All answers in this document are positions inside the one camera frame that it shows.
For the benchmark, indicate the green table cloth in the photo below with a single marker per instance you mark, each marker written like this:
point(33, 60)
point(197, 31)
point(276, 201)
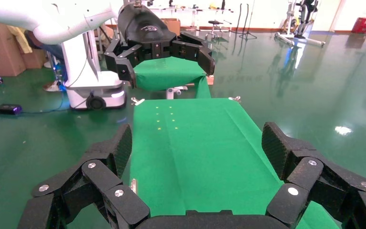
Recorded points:
point(202, 151)

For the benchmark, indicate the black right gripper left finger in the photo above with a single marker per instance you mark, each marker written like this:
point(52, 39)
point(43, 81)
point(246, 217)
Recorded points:
point(104, 177)

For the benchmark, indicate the black round stool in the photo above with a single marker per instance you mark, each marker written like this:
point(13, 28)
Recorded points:
point(214, 22)

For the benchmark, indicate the large brown storage box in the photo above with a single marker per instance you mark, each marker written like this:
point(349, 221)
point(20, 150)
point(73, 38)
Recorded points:
point(0, 50)

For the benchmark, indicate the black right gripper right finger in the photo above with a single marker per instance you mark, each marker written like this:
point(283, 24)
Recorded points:
point(306, 177)

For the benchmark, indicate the red box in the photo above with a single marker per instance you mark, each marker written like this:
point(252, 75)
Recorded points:
point(363, 25)

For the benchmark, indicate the person leg blue jeans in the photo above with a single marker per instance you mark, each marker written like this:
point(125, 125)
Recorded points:
point(52, 50)

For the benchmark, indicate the small brown cardboard box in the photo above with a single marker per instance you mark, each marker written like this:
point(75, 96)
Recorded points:
point(173, 25)

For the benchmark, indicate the silver binder clip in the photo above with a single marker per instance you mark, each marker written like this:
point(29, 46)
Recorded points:
point(133, 186)
point(137, 101)
point(235, 99)

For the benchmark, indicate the white caster table leg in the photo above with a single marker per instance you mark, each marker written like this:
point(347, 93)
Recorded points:
point(170, 92)

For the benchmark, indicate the green draped cloth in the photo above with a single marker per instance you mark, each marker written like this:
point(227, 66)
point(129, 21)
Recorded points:
point(167, 74)

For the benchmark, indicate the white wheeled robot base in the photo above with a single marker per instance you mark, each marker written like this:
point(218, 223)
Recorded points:
point(85, 72)

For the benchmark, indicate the black power brick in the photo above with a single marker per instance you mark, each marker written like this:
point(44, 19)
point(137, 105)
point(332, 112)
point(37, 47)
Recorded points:
point(8, 109)

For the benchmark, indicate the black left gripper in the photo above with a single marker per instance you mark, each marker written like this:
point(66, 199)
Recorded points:
point(145, 28)

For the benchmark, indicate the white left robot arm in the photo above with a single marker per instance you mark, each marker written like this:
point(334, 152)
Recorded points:
point(44, 22)

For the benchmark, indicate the white equipment stand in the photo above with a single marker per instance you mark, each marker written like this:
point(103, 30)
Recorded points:
point(299, 39)

